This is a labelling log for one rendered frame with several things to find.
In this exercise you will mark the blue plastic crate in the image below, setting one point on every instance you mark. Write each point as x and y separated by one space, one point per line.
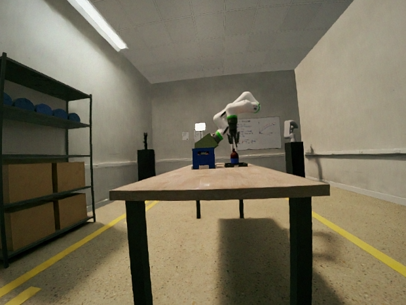
203 159

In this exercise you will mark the brown glass bottle with blue band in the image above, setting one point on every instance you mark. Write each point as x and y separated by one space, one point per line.
234 157

